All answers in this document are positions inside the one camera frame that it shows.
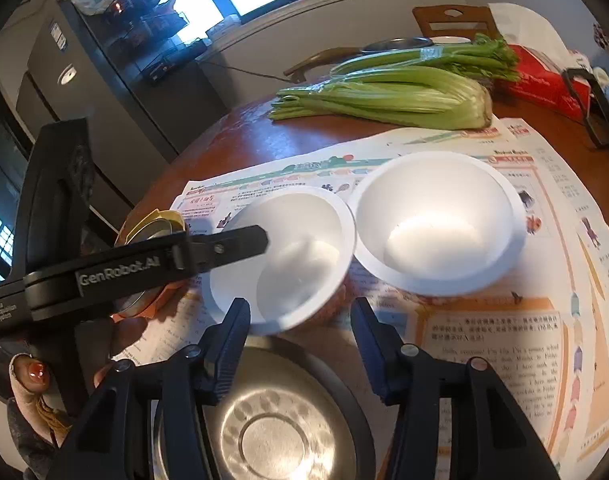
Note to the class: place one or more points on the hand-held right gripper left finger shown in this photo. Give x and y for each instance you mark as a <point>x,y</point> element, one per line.
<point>232,340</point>

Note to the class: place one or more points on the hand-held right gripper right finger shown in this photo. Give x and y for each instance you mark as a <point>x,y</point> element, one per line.
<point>372,345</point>

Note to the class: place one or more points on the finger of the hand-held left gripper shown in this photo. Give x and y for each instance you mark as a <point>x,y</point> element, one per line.
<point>229,247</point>

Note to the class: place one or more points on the red patterned white bowl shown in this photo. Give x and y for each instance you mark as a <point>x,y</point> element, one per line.
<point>294,270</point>
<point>434,220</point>

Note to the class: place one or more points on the orange plastic plate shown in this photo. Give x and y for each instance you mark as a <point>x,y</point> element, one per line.
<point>129,317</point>

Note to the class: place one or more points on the yellow ribbed bowl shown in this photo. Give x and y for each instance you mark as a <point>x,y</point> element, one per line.
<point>152,220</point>

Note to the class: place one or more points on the round metal pan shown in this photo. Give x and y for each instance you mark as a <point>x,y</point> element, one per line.
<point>284,435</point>

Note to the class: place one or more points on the person's left hand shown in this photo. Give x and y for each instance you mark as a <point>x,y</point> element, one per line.
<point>29,377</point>

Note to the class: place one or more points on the printed newspaper sheet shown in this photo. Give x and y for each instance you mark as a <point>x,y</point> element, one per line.
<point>304,170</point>
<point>604,200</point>

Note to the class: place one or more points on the dark grey fridge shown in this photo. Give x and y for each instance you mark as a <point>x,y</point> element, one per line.
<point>109,125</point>

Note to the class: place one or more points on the curved wooden chair back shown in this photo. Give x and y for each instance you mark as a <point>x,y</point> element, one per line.
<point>319,62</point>

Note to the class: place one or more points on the white round fridge magnet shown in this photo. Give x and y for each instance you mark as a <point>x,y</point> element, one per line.
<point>67,76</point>

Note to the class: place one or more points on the clear plastic storage shelf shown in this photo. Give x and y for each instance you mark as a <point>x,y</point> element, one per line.
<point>144,15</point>

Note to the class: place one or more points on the leafy green celery bunch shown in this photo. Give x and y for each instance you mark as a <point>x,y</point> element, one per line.
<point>454,57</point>

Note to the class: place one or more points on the red packet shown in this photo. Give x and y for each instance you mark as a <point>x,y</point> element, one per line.
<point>539,80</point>

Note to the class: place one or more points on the white plastic bag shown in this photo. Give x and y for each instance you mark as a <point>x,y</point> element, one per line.
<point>524,25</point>

